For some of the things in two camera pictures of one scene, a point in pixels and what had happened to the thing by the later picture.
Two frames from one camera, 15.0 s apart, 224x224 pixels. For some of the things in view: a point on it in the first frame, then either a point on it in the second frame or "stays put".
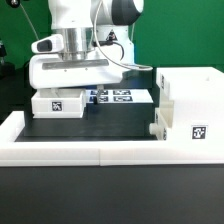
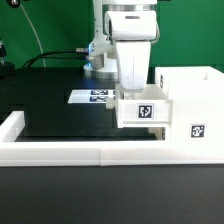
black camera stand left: x=6 y=68 stays put
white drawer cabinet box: x=198 y=94 stays put
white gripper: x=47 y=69 -> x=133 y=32
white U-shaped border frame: x=98 y=152 stays put
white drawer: x=59 y=103 -> x=148 y=108
